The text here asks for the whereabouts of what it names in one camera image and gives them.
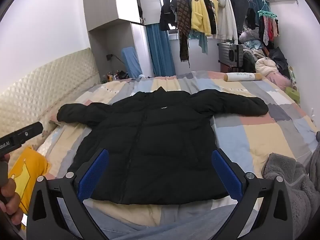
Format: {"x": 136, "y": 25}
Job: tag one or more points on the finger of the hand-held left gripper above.
{"x": 28, "y": 130}

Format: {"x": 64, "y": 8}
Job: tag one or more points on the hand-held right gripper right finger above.
{"x": 226, "y": 175}

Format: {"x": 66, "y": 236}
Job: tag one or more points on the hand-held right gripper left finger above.
{"x": 92, "y": 175}

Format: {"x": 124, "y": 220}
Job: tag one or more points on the black puffer jacket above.
{"x": 155, "y": 142}

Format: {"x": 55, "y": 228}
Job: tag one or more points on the pile of mixed clothes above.
{"x": 252, "y": 47}

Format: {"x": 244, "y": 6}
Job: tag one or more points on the person's left hand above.
{"x": 12, "y": 205}

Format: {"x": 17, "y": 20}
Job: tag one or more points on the yellow cushion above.
{"x": 27, "y": 170}

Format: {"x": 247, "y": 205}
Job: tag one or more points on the pastel patchwork quilt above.
{"x": 250, "y": 140}

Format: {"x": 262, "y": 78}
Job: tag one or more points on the cream quilted headboard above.
{"x": 37, "y": 87}

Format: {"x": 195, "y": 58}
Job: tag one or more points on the grey fleece garment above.
{"x": 295, "y": 195}

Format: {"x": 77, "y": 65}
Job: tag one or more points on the white bolster roll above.
{"x": 242, "y": 77}

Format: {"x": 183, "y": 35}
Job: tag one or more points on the cluster of small bottles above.
{"x": 113, "y": 76}

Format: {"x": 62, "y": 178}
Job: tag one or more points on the green stool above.
{"x": 292, "y": 93}

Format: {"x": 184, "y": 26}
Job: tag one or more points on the pink plush garment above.
{"x": 281, "y": 80}

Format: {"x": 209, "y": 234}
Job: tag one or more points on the cream fleece blanket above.
{"x": 265, "y": 66}

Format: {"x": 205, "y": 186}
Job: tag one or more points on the light blue cloth cover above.
{"x": 131, "y": 62}

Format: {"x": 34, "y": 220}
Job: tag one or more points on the silver suitcase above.
{"x": 226, "y": 55}

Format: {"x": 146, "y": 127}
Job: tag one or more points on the light teal hanging garment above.
{"x": 202, "y": 42}

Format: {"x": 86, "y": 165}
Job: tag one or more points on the blue curtain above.
{"x": 160, "y": 52}

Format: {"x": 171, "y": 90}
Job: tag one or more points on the grey white wardrobe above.
{"x": 107, "y": 2}

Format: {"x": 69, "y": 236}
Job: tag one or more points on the window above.
{"x": 173, "y": 34}

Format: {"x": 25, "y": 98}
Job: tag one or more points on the white hoodie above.
{"x": 226, "y": 22}

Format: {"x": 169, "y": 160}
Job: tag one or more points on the black hanging garment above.
{"x": 212, "y": 20}

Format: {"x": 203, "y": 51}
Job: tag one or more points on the yellow fleece jacket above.
{"x": 198, "y": 15}

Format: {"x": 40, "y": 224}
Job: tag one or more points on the green clip hanger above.
{"x": 267, "y": 13}

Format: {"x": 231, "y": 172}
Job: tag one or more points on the black hanging jacket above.
{"x": 166, "y": 17}

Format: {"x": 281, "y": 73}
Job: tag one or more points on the dark grey sweater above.
{"x": 238, "y": 5}

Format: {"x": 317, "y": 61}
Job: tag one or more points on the pale yellow hanging garment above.
{"x": 213, "y": 0}

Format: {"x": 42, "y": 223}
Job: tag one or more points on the black wall plug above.
{"x": 109, "y": 57}

